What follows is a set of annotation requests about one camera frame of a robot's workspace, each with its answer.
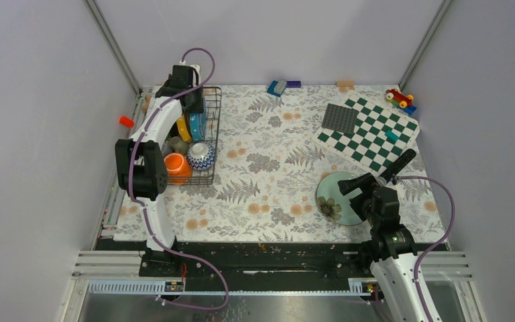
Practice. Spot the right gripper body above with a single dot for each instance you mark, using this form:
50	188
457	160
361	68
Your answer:
361	204

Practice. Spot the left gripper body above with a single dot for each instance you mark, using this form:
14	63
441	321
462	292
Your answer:
196	105

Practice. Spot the light green floral plate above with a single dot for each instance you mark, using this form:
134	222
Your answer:
333	204

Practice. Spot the yellow dotted plate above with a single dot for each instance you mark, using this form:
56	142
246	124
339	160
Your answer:
184	129

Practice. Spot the blue dotted plate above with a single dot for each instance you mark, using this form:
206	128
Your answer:
198	123

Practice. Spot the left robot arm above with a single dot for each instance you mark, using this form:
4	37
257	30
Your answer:
141	170

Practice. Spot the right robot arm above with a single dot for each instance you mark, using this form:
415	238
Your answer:
390	255

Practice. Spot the green white checkerboard mat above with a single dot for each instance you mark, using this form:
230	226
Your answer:
368	147

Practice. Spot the grey lego baseplate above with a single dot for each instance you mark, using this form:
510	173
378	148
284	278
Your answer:
340	118

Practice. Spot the teal small block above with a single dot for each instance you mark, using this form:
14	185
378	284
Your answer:
391	136

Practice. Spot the beige small cup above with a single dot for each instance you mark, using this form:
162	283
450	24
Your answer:
178	145

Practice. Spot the floral table mat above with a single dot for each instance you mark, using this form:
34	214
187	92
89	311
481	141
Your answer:
267	172

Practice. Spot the blue white patterned bowl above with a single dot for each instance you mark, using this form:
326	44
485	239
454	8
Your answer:
201	156

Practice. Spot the blue grey lego brick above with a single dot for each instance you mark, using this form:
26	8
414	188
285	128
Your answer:
277	88

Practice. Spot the orange cup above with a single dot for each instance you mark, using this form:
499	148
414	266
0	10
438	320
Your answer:
178	168

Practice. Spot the colourful toy car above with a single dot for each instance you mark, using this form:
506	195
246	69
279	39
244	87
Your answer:
401	101

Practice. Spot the tan wooden block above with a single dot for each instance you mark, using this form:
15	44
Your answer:
345	83

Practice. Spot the purple lego brick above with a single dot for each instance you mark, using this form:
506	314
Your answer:
293	84

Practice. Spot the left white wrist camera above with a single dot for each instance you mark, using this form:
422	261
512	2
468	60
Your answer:
191	72

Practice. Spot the black wire dish rack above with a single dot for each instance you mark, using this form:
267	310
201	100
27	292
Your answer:
162	127

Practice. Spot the orange red wall button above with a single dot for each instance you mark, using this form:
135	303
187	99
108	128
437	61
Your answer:
126	122

